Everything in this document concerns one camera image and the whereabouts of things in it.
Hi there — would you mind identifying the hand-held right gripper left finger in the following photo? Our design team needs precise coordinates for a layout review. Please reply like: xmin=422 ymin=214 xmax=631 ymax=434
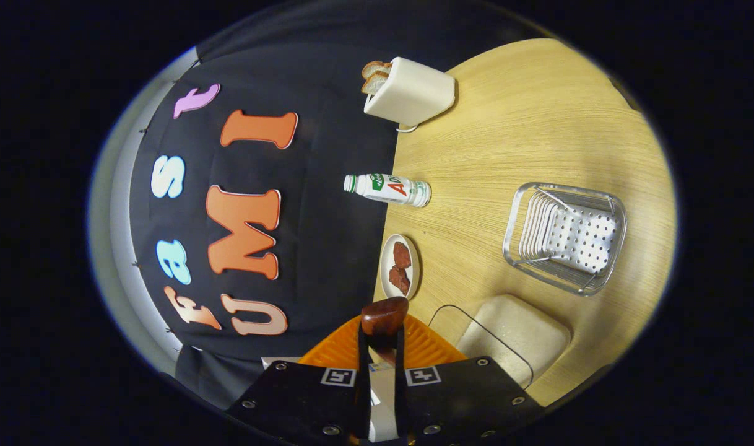
xmin=227 ymin=315 xmax=373 ymax=444

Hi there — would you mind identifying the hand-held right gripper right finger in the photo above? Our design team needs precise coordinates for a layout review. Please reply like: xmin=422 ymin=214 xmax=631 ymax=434
xmin=397 ymin=313 xmax=545 ymax=442

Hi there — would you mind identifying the brown wooden spoon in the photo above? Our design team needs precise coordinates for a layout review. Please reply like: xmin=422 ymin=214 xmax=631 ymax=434
xmin=360 ymin=296 xmax=410 ymax=367

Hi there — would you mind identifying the metal chopstick holder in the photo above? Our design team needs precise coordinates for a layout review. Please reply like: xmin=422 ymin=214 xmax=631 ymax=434
xmin=503 ymin=182 xmax=627 ymax=297

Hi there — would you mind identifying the square rice container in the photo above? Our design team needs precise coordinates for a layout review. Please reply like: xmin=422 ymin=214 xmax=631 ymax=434
xmin=428 ymin=294 xmax=571 ymax=390

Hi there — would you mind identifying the white oval plate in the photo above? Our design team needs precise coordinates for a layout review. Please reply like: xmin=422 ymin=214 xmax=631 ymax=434
xmin=380 ymin=234 xmax=421 ymax=301

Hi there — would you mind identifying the white drink bottle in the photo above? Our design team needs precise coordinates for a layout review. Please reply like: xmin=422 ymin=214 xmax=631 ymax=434
xmin=344 ymin=173 xmax=432 ymax=208

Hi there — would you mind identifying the cream toaster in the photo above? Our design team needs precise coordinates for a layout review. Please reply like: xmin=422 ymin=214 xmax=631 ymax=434
xmin=363 ymin=56 xmax=457 ymax=128

